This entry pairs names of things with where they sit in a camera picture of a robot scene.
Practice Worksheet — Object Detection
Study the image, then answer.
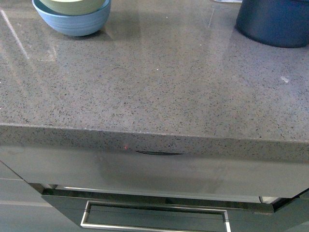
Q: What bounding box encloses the dark blue pot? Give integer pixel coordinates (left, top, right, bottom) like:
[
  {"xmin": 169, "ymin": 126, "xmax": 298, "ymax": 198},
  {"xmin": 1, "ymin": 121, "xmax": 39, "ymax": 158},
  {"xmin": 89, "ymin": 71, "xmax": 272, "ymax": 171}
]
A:
[{"xmin": 236, "ymin": 0, "xmax": 309, "ymax": 48}]

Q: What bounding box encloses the blue bowl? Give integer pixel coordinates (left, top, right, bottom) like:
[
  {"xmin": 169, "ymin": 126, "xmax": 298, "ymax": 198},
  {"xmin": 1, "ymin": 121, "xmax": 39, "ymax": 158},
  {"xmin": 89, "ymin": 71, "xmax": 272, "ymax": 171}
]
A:
[{"xmin": 32, "ymin": 0, "xmax": 111, "ymax": 36}]

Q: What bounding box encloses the grey drawer front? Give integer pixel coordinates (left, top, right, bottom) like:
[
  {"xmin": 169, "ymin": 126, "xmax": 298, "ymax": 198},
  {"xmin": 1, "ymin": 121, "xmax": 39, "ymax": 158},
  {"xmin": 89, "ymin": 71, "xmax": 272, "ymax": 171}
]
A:
[{"xmin": 0, "ymin": 145, "xmax": 309, "ymax": 202}]

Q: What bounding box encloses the green bowl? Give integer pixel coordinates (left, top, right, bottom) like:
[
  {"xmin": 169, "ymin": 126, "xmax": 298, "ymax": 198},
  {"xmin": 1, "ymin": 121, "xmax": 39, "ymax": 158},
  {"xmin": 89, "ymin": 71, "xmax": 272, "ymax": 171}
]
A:
[{"xmin": 40, "ymin": 0, "xmax": 106, "ymax": 16}]

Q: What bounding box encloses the metal drawer handle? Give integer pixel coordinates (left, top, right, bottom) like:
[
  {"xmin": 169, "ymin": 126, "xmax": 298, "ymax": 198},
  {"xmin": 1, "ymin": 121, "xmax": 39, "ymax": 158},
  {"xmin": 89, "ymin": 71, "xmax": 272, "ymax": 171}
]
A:
[{"xmin": 80, "ymin": 201, "xmax": 231, "ymax": 232}]

